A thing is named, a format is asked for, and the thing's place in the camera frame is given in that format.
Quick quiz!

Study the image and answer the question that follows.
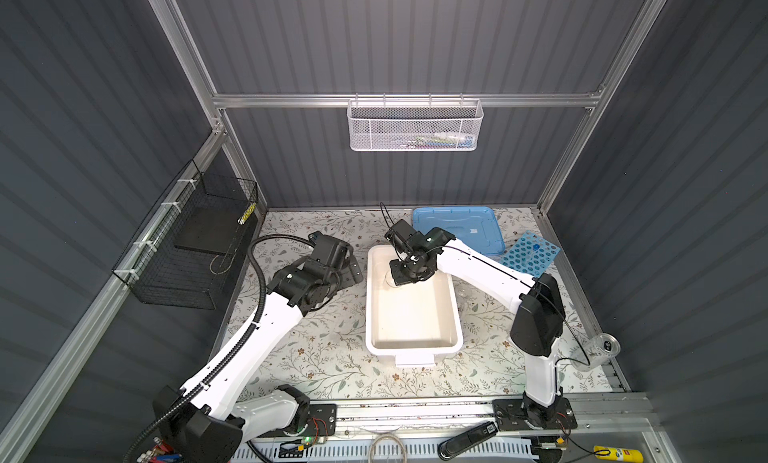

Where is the red pen cup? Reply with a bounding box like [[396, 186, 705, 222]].
[[136, 437, 183, 463]]

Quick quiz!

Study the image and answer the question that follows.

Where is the clear plastic measuring cup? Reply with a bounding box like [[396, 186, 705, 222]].
[[584, 333, 621, 369]]

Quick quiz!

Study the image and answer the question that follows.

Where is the blue plastic bin lid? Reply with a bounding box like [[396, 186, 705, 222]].
[[412, 206, 506, 256]]

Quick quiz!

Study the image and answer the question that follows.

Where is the blue test tube rack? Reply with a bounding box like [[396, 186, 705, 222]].
[[500, 231, 561, 278]]

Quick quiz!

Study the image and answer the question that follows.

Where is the coiled beige cable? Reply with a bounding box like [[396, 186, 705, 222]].
[[367, 432, 409, 463]]

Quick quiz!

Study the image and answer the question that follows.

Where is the yellow bottle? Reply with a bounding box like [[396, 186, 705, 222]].
[[593, 445, 645, 463]]

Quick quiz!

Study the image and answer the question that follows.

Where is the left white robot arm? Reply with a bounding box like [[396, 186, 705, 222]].
[[123, 231, 363, 462]]

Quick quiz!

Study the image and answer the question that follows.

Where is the white plastic storage bin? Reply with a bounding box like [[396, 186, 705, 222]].
[[365, 245, 464, 368]]

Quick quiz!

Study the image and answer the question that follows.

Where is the black wire wall basket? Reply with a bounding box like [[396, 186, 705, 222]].
[[113, 163, 259, 310]]

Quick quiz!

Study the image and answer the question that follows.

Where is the yellow brush in basket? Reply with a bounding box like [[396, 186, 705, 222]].
[[238, 202, 258, 225]]

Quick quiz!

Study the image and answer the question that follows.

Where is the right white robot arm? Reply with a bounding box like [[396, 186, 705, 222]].
[[385, 219, 567, 429]]

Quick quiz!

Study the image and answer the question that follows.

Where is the white wire wall basket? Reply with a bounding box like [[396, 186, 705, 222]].
[[346, 98, 484, 152]]

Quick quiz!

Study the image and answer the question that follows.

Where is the black handheld device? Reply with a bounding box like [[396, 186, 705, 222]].
[[437, 421, 498, 461]]

